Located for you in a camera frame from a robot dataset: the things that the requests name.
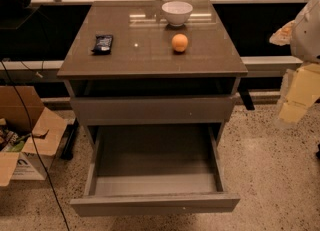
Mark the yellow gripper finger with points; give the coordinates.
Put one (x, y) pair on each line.
(283, 35)
(300, 89)

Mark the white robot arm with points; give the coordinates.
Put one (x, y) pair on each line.
(305, 40)

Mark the closed grey top drawer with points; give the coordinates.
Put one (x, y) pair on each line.
(124, 111)

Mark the grey drawer cabinet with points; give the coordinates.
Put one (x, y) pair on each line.
(142, 62)

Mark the open grey middle drawer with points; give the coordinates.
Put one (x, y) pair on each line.
(153, 170)

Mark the orange fruit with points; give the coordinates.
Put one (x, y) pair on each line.
(179, 42)

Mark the white ceramic bowl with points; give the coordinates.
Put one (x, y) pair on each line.
(177, 12)

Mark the open cardboard box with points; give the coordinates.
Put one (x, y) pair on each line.
(30, 135)

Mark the grey window rail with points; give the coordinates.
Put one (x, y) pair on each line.
(270, 66)

